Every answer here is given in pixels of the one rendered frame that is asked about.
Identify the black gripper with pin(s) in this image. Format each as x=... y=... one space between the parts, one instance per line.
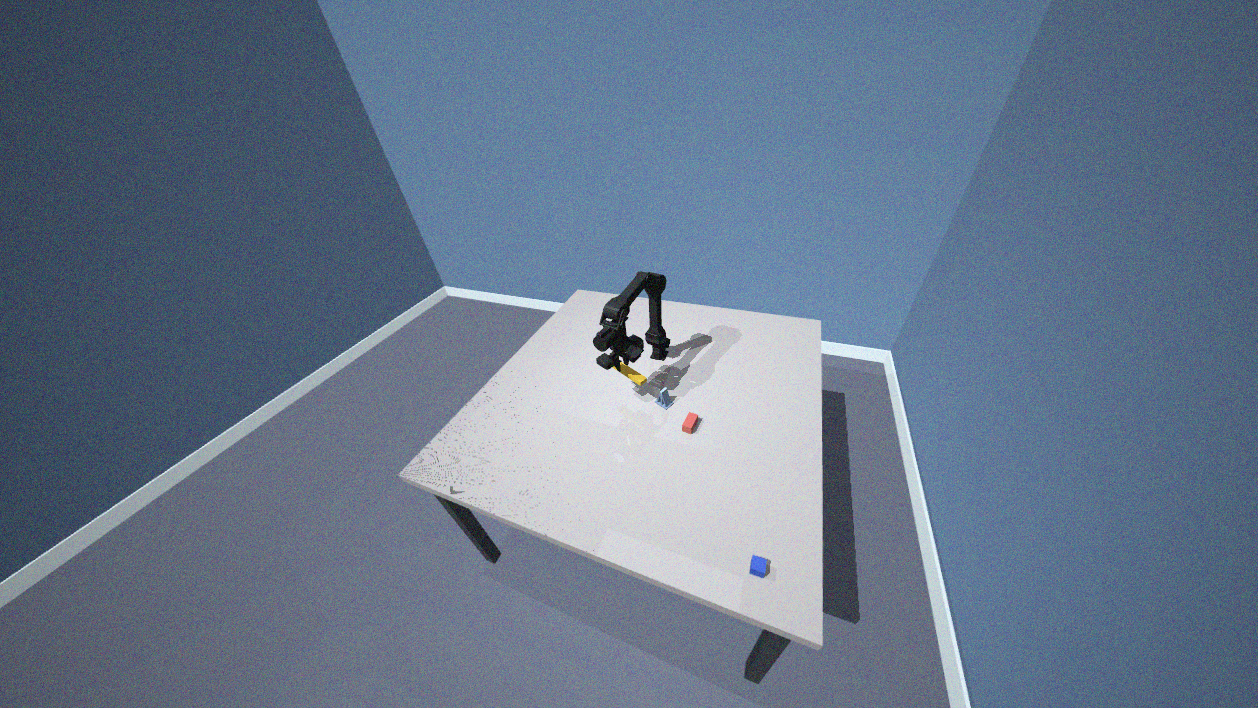
x=608 y=361

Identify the yellow bar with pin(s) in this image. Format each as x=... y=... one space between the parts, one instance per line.
x=632 y=374

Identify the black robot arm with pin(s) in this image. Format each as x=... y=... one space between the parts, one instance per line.
x=618 y=308

